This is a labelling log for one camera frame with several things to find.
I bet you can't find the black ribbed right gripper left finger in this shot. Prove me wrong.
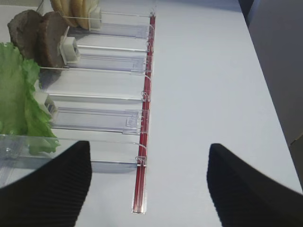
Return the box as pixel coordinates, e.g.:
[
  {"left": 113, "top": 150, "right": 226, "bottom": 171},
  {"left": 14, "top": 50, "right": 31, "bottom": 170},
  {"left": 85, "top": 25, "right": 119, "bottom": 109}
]
[{"left": 0, "top": 141, "right": 91, "bottom": 227}]

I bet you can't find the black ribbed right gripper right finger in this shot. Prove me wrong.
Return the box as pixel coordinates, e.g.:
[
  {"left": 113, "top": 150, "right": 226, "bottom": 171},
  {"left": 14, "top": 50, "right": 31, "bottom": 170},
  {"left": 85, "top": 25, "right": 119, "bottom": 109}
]
[{"left": 206, "top": 143, "right": 303, "bottom": 227}]

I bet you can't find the green lettuce leaf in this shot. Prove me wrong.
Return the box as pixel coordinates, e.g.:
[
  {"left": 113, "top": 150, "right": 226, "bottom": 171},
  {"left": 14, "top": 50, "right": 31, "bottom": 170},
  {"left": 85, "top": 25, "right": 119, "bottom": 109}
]
[{"left": 0, "top": 43, "right": 59, "bottom": 155}]

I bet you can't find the brown meat patty right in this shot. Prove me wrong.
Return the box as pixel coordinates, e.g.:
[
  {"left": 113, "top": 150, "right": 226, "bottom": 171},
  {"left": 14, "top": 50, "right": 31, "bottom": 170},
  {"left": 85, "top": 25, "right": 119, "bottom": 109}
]
[{"left": 37, "top": 11, "right": 68, "bottom": 68}]

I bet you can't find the brown meat patty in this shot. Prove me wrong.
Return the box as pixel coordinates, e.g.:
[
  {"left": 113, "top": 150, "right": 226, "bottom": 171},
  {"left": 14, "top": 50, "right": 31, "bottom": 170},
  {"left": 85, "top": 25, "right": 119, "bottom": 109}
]
[
  {"left": 7, "top": 9, "right": 42, "bottom": 60},
  {"left": 37, "top": 11, "right": 68, "bottom": 68}
]

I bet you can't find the brown meat patty left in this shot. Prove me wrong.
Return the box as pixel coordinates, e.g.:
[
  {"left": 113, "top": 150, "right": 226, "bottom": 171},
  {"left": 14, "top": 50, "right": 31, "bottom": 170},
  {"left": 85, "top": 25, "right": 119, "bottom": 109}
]
[{"left": 7, "top": 9, "right": 42, "bottom": 60}]

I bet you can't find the clear acrylic right food rack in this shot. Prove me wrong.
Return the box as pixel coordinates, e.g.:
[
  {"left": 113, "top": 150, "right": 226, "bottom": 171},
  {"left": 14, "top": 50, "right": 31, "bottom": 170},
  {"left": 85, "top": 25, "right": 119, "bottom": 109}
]
[{"left": 0, "top": 0, "right": 155, "bottom": 215}]

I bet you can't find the sesame bun top right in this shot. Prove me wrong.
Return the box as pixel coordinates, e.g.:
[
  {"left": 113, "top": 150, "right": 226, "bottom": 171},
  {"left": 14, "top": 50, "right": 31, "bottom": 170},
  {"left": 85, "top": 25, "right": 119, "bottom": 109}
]
[{"left": 71, "top": 0, "right": 99, "bottom": 30}]

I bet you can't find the bun top left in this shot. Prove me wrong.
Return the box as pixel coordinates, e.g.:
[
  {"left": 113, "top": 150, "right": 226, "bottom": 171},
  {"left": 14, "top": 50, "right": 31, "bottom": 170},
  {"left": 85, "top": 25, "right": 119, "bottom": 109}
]
[{"left": 50, "top": 0, "right": 78, "bottom": 27}]

